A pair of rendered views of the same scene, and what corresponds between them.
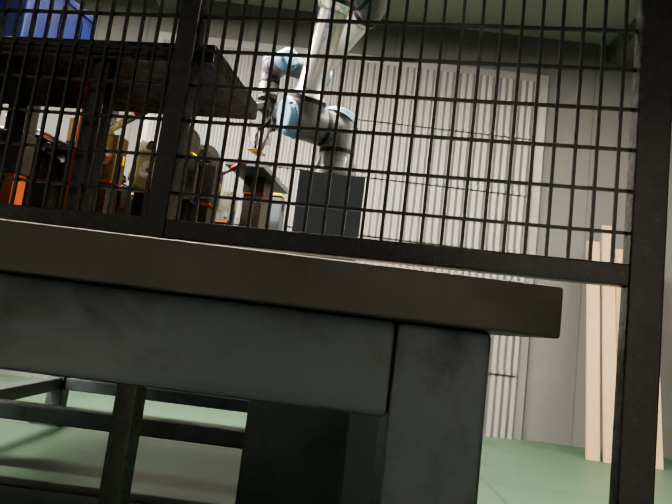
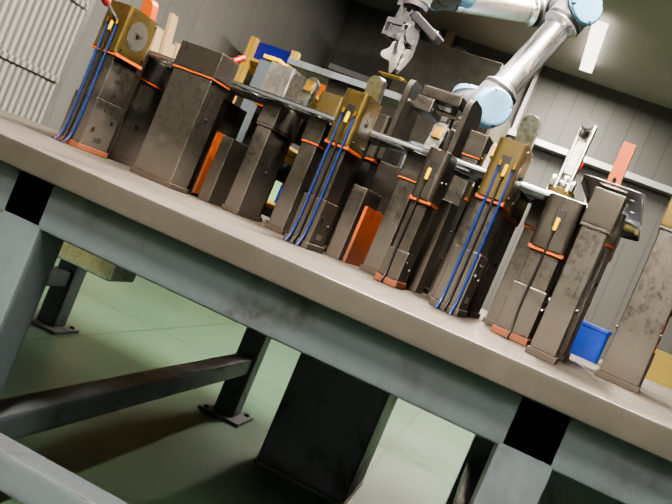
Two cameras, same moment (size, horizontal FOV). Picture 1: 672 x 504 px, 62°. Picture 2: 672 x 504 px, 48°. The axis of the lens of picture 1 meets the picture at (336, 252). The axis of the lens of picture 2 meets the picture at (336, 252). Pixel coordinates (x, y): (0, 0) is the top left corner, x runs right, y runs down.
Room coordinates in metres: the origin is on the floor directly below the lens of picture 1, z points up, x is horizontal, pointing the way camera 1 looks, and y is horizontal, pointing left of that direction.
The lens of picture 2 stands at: (1.42, 2.44, 0.77)
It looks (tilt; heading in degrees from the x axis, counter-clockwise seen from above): 2 degrees down; 283
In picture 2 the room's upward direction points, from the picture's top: 23 degrees clockwise
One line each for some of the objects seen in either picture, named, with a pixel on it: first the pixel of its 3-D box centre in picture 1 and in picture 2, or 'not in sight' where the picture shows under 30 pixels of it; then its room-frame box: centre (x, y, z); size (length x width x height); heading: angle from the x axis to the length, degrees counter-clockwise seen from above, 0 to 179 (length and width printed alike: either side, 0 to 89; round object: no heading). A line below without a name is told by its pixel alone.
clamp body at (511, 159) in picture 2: not in sight; (480, 228); (1.51, 0.97, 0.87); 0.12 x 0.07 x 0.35; 81
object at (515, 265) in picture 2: (34, 209); (524, 266); (1.40, 0.76, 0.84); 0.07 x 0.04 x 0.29; 171
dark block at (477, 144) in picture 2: not in sight; (450, 212); (1.62, 0.51, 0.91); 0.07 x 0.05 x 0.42; 81
